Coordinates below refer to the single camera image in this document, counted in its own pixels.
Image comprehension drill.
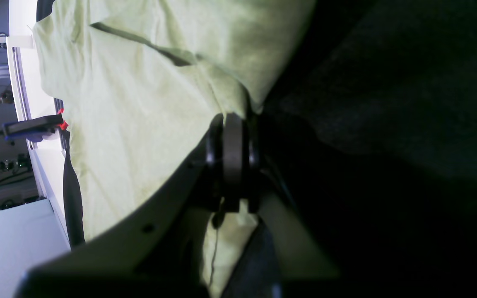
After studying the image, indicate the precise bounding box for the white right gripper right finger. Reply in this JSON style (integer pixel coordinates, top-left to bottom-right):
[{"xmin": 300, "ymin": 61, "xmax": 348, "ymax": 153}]
[{"xmin": 243, "ymin": 115, "xmax": 337, "ymax": 298}]

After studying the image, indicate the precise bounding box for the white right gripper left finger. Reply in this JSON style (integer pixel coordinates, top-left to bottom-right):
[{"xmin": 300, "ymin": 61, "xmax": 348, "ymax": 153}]
[{"xmin": 15, "ymin": 113, "xmax": 243, "ymax": 298}]

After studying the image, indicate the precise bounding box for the light green T-shirt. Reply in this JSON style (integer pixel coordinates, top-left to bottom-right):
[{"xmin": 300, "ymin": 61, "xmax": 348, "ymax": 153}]
[{"xmin": 31, "ymin": 0, "xmax": 318, "ymax": 298}]

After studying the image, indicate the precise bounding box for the black table cloth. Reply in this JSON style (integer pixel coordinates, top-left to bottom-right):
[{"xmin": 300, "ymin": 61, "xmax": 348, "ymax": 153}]
[{"xmin": 106, "ymin": 0, "xmax": 477, "ymax": 298}]

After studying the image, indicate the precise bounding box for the white bin left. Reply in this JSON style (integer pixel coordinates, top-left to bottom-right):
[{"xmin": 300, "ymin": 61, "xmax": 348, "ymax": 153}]
[{"xmin": 0, "ymin": 0, "xmax": 70, "ymax": 298}]

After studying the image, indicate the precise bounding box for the red blue clamp bottom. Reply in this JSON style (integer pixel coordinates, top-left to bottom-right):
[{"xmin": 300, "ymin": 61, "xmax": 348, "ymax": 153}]
[{"xmin": 2, "ymin": 108, "xmax": 68, "ymax": 143}]

